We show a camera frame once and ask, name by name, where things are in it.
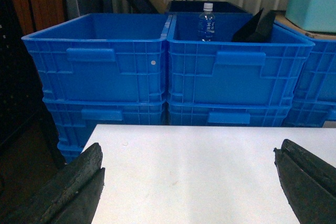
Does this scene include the blue crate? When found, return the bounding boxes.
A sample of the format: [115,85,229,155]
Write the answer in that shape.
[167,14,314,107]
[276,23,335,102]
[282,99,335,127]
[168,101,290,127]
[43,98,167,164]
[22,13,172,103]

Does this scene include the teal storage box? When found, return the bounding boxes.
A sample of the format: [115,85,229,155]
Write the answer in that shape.
[285,0,335,33]

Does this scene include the upper middle blue crate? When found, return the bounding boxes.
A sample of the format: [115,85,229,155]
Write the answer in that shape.
[167,14,314,107]

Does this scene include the brown cardboard sheet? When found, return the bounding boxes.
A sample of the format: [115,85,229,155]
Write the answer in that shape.
[275,14,335,39]

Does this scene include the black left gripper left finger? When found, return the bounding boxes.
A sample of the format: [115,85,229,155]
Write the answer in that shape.
[1,143,105,223]

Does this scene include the black folded plastic piece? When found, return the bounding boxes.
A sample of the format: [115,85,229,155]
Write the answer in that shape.
[232,9,276,43]

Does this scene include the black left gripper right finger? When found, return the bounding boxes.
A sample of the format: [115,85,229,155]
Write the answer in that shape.
[274,139,335,223]

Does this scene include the clear water bottle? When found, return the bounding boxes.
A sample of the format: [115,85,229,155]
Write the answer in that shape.
[197,3,215,41]

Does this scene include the upper left blue crate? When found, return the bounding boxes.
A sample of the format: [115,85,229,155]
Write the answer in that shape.
[22,13,172,103]

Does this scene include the lower right blue crate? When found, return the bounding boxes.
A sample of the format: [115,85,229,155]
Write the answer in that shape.
[282,99,335,127]

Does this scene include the lower middle blue crate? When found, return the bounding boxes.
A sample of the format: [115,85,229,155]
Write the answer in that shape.
[168,101,290,127]

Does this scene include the lower left blue crate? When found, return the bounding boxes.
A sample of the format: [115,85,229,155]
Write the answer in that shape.
[43,98,167,164]

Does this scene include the dark crate behind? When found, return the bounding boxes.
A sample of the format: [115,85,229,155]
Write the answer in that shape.
[165,1,247,14]

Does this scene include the upper right blue crate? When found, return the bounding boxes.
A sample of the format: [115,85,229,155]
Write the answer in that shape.
[276,23,335,102]

